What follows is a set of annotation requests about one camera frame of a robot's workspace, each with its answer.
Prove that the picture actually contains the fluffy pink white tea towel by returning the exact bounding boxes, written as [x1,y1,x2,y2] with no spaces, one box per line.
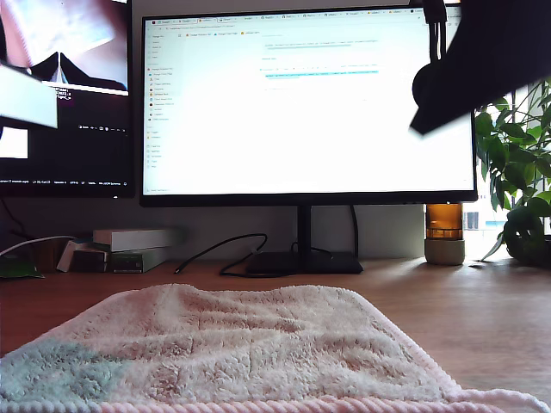
[0,282,551,413]

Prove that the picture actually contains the black headphones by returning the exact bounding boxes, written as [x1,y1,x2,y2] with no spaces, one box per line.
[412,0,449,107]

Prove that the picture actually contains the green leafy potted plant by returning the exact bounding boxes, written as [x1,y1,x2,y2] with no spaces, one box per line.
[473,77,551,268]

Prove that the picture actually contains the amber glass bottle grey base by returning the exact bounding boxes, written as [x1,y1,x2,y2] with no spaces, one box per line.
[424,202,467,266]

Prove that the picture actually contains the large monitor with white screen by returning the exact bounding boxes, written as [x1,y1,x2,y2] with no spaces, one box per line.
[139,4,479,276]

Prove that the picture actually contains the green and white box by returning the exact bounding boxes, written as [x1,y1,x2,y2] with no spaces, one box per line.
[110,248,171,274]

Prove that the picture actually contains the monitor with dark screen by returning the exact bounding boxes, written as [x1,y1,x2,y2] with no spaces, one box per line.
[0,0,136,201]

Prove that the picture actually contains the dark brown small box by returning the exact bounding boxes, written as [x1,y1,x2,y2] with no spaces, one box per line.
[71,250,108,274]

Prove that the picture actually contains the brown cardboard box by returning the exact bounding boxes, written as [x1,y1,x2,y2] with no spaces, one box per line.
[34,238,65,273]

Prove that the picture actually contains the green packet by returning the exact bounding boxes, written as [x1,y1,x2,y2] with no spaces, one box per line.
[0,256,46,280]

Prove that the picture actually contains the black monitor power cable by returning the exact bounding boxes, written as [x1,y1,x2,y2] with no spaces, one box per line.
[350,204,361,260]

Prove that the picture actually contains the black cable with plug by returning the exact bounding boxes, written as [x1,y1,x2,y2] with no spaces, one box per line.
[174,233,269,278]

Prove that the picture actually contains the arm pale camera box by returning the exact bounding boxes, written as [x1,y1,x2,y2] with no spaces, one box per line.
[0,63,59,130]

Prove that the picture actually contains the white cable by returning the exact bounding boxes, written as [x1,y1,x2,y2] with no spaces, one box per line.
[0,235,79,259]

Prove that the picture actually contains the thin black cable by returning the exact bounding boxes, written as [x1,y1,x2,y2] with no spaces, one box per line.
[0,198,34,242]

